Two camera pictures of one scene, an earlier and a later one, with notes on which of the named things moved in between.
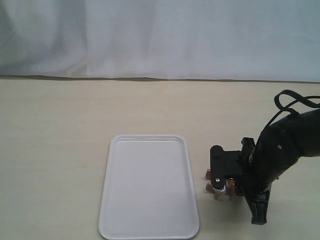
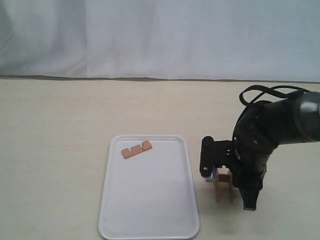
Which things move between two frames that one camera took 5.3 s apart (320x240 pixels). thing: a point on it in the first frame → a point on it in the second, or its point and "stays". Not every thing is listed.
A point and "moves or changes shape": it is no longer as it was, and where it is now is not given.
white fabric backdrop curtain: x=262 y=40 stays
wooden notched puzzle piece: x=209 y=187 moves or changes shape
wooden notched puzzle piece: x=208 y=174 moves or changes shape
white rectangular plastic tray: x=149 y=193 stays
